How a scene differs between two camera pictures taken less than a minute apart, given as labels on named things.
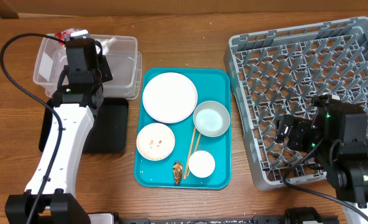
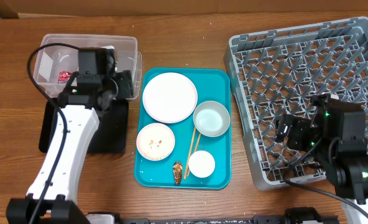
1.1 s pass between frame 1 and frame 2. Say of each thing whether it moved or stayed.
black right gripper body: stayed
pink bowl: stayed
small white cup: stayed
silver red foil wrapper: moved
